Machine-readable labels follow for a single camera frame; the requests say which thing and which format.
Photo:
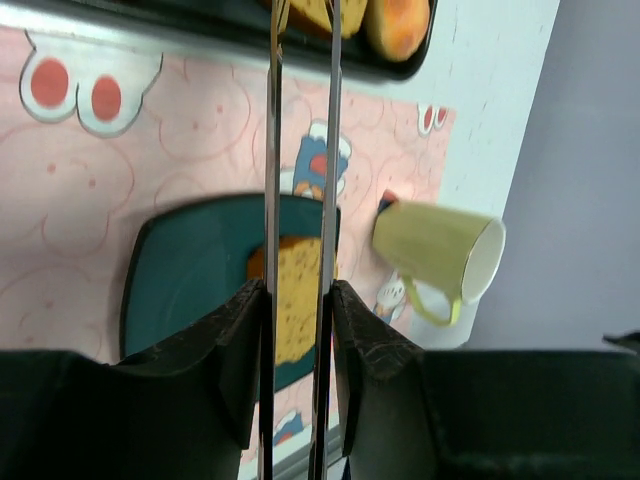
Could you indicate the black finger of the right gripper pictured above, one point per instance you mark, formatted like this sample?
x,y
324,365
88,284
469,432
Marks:
x,y
629,340

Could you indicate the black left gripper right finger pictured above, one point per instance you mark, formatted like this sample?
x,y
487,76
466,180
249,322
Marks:
x,y
410,413

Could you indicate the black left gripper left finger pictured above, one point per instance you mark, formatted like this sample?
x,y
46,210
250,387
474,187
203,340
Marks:
x,y
181,409

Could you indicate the seeded bread slice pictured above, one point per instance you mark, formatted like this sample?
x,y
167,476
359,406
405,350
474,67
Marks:
x,y
298,282
310,17

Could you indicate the metal food tongs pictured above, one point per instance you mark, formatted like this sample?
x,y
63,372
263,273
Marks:
x,y
325,248

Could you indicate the dark teal square plate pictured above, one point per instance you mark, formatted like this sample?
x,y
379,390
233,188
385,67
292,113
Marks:
x,y
188,261

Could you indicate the green and white mug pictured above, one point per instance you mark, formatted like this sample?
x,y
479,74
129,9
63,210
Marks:
x,y
453,251

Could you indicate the pink bunny placemat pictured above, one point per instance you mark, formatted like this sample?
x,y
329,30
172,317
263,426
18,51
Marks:
x,y
95,139

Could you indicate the black baking tray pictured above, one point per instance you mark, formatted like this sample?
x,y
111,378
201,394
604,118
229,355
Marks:
x,y
247,23

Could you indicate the plain golden round bun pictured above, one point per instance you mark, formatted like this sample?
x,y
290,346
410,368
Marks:
x,y
396,28

